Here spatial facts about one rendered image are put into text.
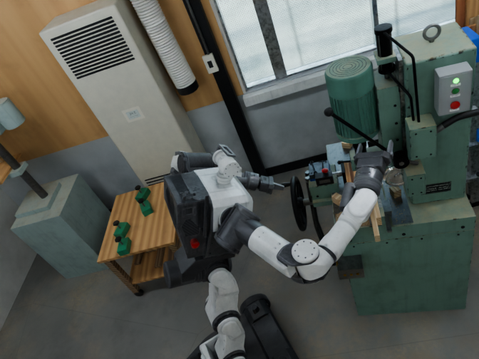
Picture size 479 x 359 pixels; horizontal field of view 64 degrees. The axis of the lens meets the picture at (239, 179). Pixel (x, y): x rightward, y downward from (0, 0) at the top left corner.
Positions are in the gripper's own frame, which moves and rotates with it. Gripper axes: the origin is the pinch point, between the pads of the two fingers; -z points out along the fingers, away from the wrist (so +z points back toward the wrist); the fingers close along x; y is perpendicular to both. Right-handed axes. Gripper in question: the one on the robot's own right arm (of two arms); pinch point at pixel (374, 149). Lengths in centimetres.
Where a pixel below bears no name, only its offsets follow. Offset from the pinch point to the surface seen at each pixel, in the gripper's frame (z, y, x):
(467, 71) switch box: -23.5, -6.7, -28.2
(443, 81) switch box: -20.9, -6.7, -21.4
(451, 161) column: -22.4, 36.3, -16.7
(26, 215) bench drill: 21, 11, 267
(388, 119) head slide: -22.7, 8.2, 0.8
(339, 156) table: -36, 42, 37
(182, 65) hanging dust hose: -85, -8, 139
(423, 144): -13.6, 14.6, -11.5
